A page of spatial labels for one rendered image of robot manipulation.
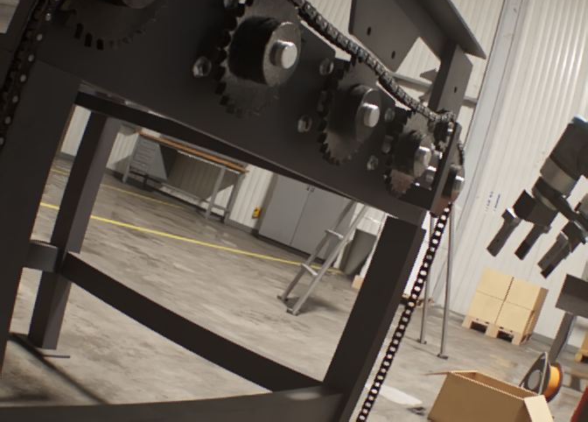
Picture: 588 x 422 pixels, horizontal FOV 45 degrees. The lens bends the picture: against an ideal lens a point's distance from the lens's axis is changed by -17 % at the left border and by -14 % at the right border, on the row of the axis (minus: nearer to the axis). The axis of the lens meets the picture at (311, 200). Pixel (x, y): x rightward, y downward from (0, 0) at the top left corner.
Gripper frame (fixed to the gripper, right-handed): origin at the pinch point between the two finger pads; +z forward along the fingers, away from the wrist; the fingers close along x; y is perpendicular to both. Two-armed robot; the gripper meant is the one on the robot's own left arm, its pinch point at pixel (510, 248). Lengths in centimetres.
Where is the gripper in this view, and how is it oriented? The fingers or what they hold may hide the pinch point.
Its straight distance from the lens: 168.7
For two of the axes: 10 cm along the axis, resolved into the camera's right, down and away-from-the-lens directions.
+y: -5.1, -6.1, 6.1
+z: -5.2, 7.8, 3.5
